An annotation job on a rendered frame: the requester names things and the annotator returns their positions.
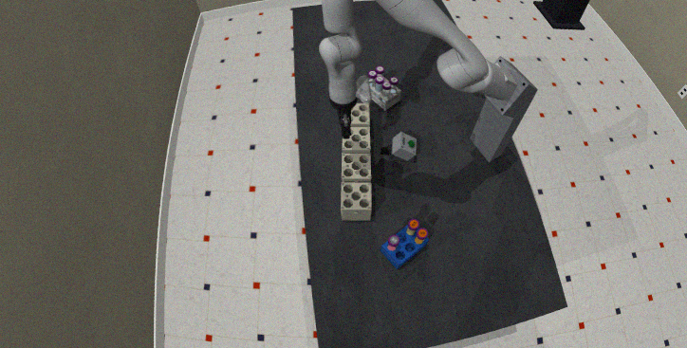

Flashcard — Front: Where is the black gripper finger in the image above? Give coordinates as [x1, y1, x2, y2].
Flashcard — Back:
[337, 109, 351, 139]

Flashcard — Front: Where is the conical tube with yellow liquid and purple cap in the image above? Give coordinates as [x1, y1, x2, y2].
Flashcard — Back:
[406, 219, 419, 235]

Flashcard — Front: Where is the white tube rack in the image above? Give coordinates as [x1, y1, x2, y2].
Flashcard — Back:
[370, 86, 401, 111]

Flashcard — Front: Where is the blue tube rack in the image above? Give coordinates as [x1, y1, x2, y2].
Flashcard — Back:
[381, 225, 429, 269]

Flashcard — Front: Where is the cream tube adapter block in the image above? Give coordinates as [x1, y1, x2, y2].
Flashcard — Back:
[350, 103, 370, 127]
[341, 182, 372, 221]
[342, 127, 370, 154]
[342, 154, 371, 183]

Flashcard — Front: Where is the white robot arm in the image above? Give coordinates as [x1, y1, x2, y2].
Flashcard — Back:
[319, 0, 518, 104]

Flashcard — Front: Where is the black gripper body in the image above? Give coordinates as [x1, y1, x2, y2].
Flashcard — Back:
[330, 97, 357, 119]

